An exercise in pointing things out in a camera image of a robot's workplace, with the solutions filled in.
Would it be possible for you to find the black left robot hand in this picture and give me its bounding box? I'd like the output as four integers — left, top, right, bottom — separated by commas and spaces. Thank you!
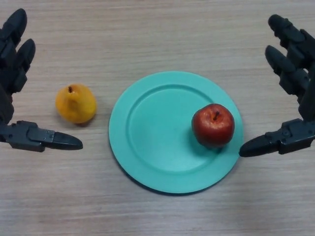
0, 8, 83, 152

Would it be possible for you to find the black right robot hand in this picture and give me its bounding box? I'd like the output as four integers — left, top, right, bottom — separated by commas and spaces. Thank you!
239, 14, 315, 158

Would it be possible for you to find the red apple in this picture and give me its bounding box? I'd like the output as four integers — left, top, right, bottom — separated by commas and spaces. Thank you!
191, 103, 235, 148

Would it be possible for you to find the green round plate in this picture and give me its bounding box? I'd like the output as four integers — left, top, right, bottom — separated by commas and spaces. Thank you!
108, 71, 244, 195

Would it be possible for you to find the yellow pear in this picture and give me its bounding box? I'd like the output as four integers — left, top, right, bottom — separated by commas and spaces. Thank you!
55, 84, 97, 124

